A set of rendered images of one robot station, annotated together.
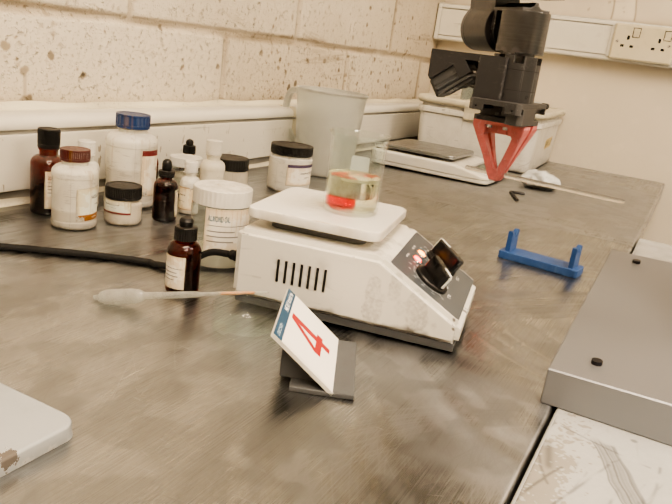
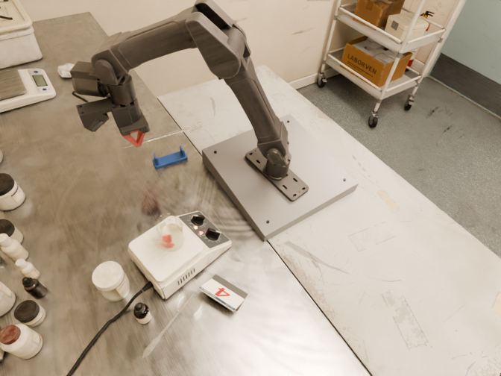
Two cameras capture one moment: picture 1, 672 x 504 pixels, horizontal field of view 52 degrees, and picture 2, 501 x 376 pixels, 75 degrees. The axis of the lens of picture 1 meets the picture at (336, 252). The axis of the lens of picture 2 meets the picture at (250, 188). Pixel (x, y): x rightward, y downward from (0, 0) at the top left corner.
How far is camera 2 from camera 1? 0.63 m
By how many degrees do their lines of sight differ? 60
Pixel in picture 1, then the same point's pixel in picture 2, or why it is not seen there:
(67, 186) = (27, 345)
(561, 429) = (277, 247)
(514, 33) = (124, 95)
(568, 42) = not seen: outside the picture
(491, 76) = (124, 117)
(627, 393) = (282, 227)
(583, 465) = (292, 254)
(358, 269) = (203, 259)
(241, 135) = not seen: outside the picture
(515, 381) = (251, 239)
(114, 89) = not seen: outside the picture
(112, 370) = (206, 365)
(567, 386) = (269, 235)
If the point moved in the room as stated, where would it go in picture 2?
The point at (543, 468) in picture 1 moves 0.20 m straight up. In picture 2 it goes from (291, 265) to (307, 218)
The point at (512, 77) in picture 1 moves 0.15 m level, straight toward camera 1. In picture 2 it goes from (133, 113) to (173, 144)
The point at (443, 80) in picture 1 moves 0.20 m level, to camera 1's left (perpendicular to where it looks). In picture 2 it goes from (94, 125) to (15, 179)
